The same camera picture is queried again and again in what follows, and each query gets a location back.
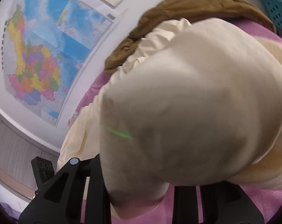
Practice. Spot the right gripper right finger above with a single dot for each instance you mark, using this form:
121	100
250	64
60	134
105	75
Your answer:
221	203

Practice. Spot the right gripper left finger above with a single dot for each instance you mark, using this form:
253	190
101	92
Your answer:
60	199

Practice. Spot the cream large garment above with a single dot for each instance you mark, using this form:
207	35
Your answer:
195	104

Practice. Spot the small black digital device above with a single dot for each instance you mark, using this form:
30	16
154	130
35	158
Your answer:
43	170

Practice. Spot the pink floral bed sheet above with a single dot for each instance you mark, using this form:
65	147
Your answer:
259	198

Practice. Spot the grey wooden wardrobe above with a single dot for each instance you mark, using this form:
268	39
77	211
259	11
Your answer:
16	153

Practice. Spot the brown olive garment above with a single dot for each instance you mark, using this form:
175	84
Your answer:
192	11

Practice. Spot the colourful wall map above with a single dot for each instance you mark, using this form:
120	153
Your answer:
46	44

